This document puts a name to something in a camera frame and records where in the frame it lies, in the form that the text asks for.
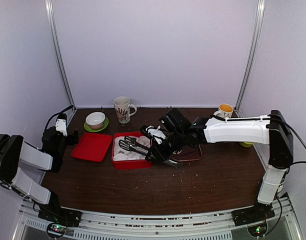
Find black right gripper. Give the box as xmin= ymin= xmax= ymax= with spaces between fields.
xmin=145 ymin=129 xmax=186 ymax=163

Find red tin lid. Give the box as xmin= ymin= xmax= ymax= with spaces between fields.
xmin=71 ymin=132 xmax=113 ymax=163

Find metal serving tongs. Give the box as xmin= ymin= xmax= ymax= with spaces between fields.
xmin=118 ymin=136 xmax=183 ymax=168

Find red tin box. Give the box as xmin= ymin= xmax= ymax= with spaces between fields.
xmin=112 ymin=131 xmax=153 ymax=170

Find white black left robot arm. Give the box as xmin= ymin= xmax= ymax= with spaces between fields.
xmin=0 ymin=127 xmax=82 ymax=227

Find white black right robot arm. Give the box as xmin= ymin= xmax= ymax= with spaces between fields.
xmin=140 ymin=108 xmax=293 ymax=224

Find green saucer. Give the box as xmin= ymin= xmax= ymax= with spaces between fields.
xmin=84 ymin=117 xmax=109 ymax=133

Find white ceramic bowl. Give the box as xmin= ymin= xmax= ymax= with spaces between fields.
xmin=86 ymin=112 xmax=106 ymax=130

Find dark red lacquer tray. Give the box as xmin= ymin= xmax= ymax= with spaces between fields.
xmin=171 ymin=145 xmax=203 ymax=163

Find white paper liners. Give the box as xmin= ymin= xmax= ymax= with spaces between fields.
xmin=113 ymin=136 xmax=151 ymax=162

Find flower pattern mug yellow inside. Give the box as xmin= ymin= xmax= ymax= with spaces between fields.
xmin=213 ymin=103 xmax=234 ymax=119

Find tall coral pattern mug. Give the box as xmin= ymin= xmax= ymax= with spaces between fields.
xmin=113 ymin=96 xmax=137 ymax=124

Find lime green plastic bowl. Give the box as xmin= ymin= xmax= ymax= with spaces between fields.
xmin=239 ymin=142 xmax=254 ymax=148

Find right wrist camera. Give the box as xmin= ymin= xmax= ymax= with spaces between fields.
xmin=140 ymin=125 xmax=167 ymax=145

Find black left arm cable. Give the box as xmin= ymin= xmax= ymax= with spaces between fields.
xmin=44 ymin=105 xmax=76 ymax=131

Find aluminium left corner post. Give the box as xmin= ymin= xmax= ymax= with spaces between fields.
xmin=45 ymin=0 xmax=76 ymax=111

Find aluminium corner post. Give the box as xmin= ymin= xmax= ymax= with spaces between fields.
xmin=235 ymin=0 xmax=266 ymax=113
xmin=45 ymin=0 xmax=76 ymax=111

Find aluminium front rail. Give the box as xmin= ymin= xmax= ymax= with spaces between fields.
xmin=16 ymin=192 xmax=300 ymax=240

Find aluminium right corner post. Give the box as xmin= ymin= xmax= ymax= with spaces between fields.
xmin=235 ymin=0 xmax=266 ymax=113

